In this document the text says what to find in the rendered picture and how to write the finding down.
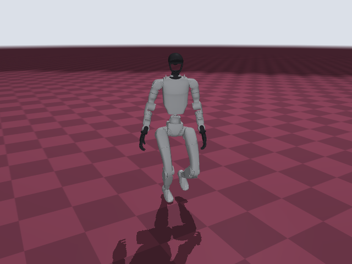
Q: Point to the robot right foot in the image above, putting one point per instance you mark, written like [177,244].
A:
[167,195]

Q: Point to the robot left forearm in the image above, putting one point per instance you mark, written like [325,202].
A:
[199,118]

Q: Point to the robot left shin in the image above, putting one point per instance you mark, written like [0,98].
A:
[186,174]

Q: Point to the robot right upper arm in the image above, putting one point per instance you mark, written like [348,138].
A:
[156,85]

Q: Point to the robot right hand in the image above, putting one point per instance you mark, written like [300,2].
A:
[143,133]

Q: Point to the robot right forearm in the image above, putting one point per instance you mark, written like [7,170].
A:
[147,117]

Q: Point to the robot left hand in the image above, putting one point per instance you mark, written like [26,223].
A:
[202,132]

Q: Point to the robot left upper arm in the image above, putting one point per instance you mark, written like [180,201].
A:
[193,84]

